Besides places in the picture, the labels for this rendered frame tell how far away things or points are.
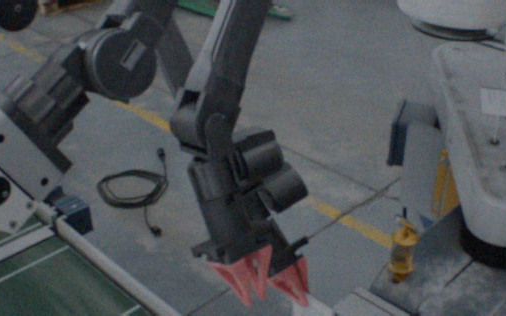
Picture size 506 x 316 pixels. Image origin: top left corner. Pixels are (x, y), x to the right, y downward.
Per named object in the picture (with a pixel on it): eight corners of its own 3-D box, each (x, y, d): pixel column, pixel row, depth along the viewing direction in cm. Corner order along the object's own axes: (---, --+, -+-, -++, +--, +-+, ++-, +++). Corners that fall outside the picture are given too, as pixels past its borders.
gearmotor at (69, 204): (25, 213, 264) (19, 182, 257) (56, 199, 273) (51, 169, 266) (63, 246, 246) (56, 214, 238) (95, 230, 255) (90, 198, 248)
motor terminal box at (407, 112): (382, 179, 116) (388, 120, 110) (392, 152, 124) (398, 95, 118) (429, 188, 113) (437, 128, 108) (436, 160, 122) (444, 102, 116)
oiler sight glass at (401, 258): (384, 264, 71) (388, 238, 69) (397, 254, 72) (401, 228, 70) (403, 275, 69) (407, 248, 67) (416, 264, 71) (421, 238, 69)
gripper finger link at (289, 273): (337, 287, 107) (307, 238, 108) (308, 309, 103) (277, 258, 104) (314, 296, 113) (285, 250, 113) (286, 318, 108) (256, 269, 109)
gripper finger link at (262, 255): (289, 294, 88) (267, 229, 87) (246, 318, 85) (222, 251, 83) (261, 289, 94) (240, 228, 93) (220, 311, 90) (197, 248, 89)
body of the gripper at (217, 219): (279, 233, 88) (262, 180, 88) (216, 264, 83) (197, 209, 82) (253, 232, 94) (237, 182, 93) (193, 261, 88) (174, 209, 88)
